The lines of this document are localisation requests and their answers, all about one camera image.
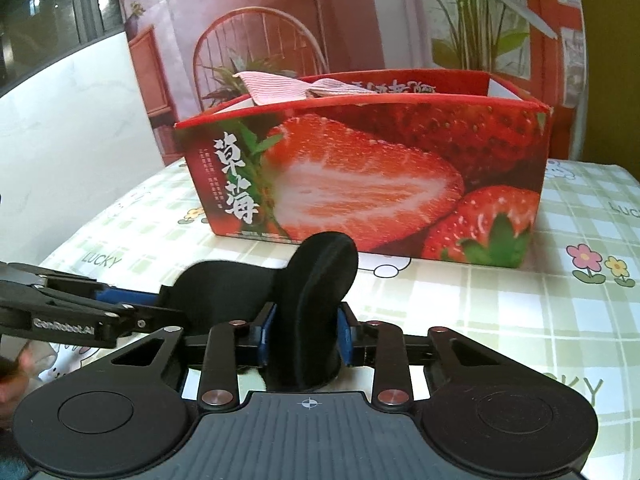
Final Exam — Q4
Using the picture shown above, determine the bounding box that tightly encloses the person's left hand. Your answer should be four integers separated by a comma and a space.
0, 347, 40, 407

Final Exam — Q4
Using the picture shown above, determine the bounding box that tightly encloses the dark glass window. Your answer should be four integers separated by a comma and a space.
0, 0, 126, 98

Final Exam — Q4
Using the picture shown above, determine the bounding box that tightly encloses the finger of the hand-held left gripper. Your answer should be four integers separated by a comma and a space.
117, 305, 193, 337
92, 286, 167, 311

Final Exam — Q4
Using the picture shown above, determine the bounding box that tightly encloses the printed room scene wall tapestry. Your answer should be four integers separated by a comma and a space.
112, 0, 587, 171

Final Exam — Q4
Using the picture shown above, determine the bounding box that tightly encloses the red strawberry print cardboard box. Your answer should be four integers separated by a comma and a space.
172, 67, 554, 269

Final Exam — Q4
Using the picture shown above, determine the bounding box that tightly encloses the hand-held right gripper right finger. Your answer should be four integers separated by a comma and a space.
337, 302, 503, 411

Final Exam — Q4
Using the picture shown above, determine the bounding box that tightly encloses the green checked cartoon tablecloth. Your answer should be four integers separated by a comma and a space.
37, 157, 640, 480

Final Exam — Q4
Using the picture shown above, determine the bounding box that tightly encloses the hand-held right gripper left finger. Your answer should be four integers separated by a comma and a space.
109, 302, 277, 412

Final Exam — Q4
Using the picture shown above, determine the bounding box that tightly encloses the pink striped cloth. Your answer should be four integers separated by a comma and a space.
232, 71, 383, 107

